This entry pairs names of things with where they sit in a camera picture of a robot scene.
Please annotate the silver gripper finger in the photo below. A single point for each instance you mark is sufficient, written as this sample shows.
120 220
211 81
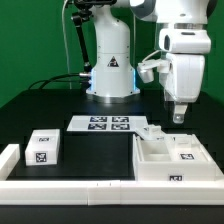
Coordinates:
179 112

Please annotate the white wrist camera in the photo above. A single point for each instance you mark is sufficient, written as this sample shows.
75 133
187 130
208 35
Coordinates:
145 69

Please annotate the white marker base plate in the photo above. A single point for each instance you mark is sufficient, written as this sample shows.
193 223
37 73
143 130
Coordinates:
106 123

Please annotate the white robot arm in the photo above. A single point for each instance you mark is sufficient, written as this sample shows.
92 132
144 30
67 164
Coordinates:
113 78

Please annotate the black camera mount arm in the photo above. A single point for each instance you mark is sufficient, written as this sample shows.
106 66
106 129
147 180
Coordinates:
81 16

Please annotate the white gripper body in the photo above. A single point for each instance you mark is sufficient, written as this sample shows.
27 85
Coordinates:
184 49

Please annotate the white cabinet door panel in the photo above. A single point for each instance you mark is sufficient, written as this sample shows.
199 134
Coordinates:
150 132

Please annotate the white U-shaped boundary frame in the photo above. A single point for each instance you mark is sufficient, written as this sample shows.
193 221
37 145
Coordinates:
104 192

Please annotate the white cabinet top block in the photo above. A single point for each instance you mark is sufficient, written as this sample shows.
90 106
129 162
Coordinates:
43 147

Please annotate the white cabinet body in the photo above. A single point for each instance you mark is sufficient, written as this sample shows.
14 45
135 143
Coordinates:
149 164

